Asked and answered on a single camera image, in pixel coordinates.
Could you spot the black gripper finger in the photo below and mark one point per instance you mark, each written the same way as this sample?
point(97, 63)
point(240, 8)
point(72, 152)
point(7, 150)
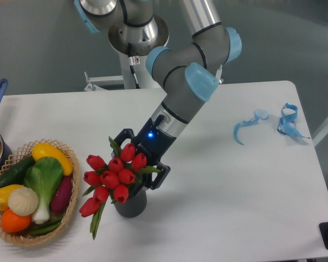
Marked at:
point(150, 177)
point(125, 134)

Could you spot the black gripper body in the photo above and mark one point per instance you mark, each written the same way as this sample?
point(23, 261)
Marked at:
point(152, 141)

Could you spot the red tulip bouquet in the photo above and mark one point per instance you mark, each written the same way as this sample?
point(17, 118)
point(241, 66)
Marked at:
point(112, 180)

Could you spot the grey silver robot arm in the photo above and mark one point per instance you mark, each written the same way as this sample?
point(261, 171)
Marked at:
point(188, 76)

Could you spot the dark grey ribbed vase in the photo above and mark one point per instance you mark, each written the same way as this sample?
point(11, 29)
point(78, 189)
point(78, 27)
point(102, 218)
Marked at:
point(133, 206)

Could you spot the purple sweet potato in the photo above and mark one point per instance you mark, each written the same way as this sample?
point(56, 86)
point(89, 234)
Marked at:
point(61, 199)

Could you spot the green bok choy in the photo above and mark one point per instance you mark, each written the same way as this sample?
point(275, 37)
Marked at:
point(44, 177)

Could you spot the woven wicker basket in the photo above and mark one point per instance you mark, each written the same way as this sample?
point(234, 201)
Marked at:
point(61, 221)

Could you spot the green pea pods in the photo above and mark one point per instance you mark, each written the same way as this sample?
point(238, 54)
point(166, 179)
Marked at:
point(45, 228)

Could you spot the light blue curled ribbon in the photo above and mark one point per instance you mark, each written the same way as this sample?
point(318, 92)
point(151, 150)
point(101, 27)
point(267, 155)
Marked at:
point(259, 114)

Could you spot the green cucumber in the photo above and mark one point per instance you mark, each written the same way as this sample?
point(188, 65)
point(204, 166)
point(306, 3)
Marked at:
point(16, 173)

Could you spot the cream white garlic bun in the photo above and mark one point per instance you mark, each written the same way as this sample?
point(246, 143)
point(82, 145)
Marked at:
point(23, 201)

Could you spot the blue knotted ribbon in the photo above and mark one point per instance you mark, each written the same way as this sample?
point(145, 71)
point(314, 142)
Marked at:
point(286, 125)

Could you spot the yellow bell pepper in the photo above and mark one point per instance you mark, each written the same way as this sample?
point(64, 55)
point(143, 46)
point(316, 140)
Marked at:
point(5, 192)

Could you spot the orange fruit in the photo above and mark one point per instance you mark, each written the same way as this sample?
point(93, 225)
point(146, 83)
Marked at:
point(13, 223)

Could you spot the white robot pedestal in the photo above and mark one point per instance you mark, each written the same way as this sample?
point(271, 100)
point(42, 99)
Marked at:
point(133, 44)

